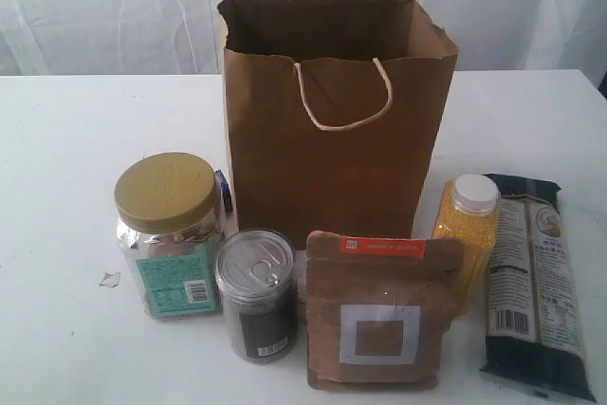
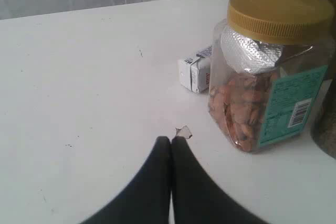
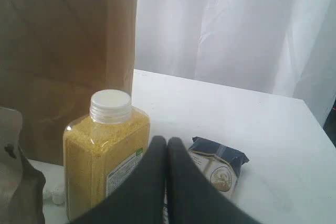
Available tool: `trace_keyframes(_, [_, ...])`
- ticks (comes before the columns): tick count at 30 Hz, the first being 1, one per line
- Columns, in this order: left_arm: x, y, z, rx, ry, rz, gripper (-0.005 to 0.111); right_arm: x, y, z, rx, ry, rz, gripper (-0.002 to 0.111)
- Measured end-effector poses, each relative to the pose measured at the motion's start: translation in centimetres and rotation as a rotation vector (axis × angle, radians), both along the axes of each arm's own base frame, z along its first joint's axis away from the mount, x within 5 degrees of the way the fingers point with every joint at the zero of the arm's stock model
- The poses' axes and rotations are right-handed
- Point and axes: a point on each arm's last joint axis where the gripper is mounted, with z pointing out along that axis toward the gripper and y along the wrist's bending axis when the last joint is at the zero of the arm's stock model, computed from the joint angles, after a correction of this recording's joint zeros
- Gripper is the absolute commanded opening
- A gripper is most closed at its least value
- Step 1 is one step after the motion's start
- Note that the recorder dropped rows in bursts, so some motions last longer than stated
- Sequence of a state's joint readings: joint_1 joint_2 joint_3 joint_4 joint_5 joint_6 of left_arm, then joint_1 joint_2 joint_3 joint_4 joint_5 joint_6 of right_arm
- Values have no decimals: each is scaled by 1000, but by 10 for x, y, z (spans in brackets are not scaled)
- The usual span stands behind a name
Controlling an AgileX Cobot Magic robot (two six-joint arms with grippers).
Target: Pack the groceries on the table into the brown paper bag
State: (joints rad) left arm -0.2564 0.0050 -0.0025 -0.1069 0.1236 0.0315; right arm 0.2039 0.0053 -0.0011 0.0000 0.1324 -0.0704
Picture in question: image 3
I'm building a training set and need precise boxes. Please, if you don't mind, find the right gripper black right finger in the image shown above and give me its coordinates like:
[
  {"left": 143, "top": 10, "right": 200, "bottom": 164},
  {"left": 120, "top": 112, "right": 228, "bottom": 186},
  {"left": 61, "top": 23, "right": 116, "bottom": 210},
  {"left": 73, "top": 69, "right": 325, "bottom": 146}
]
[{"left": 166, "top": 137, "right": 258, "bottom": 223}]

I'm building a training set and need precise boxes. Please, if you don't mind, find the yellow millet plastic bottle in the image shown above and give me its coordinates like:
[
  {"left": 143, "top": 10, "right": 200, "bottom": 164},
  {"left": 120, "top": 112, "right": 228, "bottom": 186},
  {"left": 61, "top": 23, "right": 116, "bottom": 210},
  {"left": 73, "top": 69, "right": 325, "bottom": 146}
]
[{"left": 63, "top": 89, "right": 150, "bottom": 221}]

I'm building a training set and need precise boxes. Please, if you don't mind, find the small white plastic piece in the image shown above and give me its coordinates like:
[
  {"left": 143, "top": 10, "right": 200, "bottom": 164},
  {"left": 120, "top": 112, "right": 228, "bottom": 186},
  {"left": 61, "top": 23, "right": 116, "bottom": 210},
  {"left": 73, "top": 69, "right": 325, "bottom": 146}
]
[{"left": 43, "top": 188, "right": 65, "bottom": 205}]

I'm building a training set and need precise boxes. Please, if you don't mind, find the dark blue noodle packet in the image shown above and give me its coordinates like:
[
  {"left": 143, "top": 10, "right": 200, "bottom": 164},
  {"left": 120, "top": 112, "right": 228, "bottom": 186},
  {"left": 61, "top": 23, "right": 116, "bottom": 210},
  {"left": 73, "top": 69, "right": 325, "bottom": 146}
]
[{"left": 186, "top": 137, "right": 249, "bottom": 200}]

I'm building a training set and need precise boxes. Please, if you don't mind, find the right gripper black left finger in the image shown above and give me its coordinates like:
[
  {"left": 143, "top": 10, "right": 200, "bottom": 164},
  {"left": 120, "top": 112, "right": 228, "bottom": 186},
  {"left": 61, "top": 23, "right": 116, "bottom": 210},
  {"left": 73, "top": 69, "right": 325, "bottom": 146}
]
[{"left": 71, "top": 136, "right": 167, "bottom": 224}]

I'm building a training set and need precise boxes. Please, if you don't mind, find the brown paper shopping bag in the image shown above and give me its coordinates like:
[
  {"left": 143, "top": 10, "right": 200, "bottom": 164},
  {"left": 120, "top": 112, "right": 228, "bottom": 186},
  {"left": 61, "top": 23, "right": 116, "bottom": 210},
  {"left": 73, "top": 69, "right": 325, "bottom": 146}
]
[{"left": 1, "top": 0, "right": 137, "bottom": 165}]

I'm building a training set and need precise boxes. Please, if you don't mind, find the white backdrop curtain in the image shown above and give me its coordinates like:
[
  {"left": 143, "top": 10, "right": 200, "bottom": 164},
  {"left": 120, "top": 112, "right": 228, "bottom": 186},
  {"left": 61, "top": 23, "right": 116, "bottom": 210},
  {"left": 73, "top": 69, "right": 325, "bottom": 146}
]
[{"left": 135, "top": 0, "right": 335, "bottom": 124}]

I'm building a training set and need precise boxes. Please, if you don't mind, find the brown kraft stand-up pouch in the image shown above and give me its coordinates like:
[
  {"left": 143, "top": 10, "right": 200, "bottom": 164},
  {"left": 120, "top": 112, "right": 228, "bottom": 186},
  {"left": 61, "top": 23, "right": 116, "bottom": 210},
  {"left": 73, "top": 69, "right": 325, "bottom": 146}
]
[{"left": 1, "top": 107, "right": 46, "bottom": 223}]

